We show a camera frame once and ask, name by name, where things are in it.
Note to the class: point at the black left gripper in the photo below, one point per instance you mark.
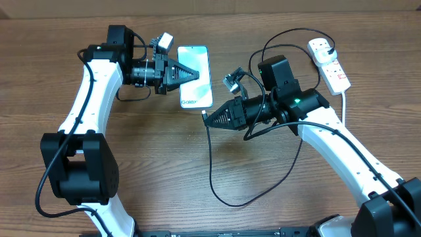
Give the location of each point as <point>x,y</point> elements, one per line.
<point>169,82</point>

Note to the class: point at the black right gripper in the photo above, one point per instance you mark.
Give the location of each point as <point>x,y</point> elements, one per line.
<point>237,113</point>

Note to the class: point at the Samsung Galaxy smartphone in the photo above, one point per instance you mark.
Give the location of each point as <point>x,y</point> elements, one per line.
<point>196,94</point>

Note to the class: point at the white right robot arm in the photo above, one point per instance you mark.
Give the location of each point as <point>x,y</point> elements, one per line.
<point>388,204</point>

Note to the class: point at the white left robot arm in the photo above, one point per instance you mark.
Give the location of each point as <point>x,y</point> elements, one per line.
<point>79,164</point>

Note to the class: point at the white charger plug adapter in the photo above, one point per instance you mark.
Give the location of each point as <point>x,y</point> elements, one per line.
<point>323,56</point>

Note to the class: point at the white power strip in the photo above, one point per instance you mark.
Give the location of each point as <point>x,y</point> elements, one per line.
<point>332,73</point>

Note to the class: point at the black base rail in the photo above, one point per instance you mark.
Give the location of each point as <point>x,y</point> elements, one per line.
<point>298,231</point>

